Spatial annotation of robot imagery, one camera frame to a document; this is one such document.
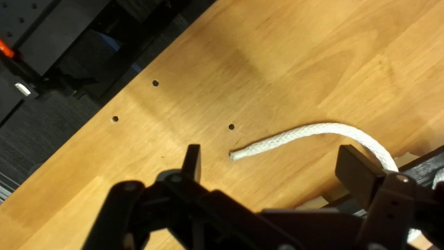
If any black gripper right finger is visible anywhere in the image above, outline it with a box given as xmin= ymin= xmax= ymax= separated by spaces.
xmin=335 ymin=142 xmax=444 ymax=250

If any orange black bar clamp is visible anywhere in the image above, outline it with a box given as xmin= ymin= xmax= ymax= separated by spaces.
xmin=0 ymin=38 xmax=34 ymax=98

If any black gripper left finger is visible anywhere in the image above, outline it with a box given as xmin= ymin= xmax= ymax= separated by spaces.
xmin=81 ymin=142 xmax=263 ymax=250

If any white braided rope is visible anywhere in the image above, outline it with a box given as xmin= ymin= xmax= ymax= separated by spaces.
xmin=230 ymin=120 xmax=444 ymax=244

